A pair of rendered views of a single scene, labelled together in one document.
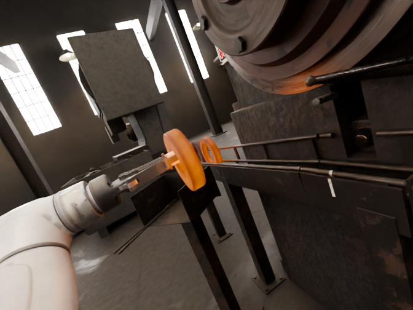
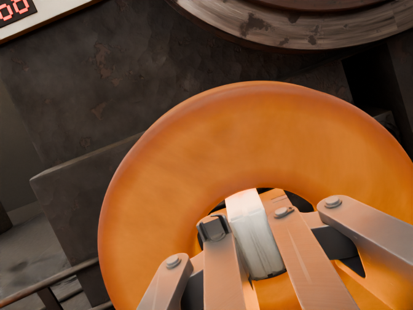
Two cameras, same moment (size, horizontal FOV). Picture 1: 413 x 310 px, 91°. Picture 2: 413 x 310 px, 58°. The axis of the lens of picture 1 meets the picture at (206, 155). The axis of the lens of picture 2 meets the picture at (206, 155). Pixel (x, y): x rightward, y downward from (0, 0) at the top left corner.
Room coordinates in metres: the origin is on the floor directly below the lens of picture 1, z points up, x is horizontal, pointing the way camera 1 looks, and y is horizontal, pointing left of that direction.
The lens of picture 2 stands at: (0.43, 0.22, 0.91)
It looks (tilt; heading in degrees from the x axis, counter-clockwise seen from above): 11 degrees down; 294
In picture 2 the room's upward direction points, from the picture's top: 22 degrees counter-clockwise
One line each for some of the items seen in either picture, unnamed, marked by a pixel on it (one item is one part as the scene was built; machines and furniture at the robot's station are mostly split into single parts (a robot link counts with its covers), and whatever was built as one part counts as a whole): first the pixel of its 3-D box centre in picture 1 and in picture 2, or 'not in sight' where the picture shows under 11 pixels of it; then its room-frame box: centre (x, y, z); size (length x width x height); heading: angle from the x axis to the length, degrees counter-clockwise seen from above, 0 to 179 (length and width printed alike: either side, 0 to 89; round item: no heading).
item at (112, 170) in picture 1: (120, 187); not in sight; (2.77, 1.28, 0.39); 1.03 x 0.83 x 0.79; 113
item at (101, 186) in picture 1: (117, 186); not in sight; (0.44, 0.21, 0.83); 0.09 x 0.08 x 0.07; 109
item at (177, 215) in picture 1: (203, 256); not in sight; (0.76, 0.17, 0.36); 0.26 x 0.20 x 0.72; 54
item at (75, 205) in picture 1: (83, 204); not in sight; (0.41, 0.28, 0.83); 0.09 x 0.06 x 0.09; 19
